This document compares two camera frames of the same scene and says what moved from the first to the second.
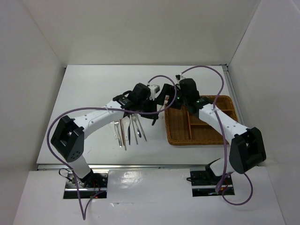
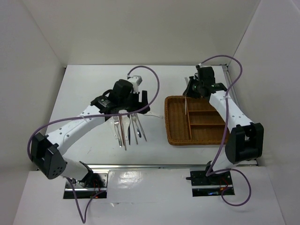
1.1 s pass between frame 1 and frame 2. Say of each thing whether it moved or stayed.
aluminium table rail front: stayed
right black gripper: moved
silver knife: stayed
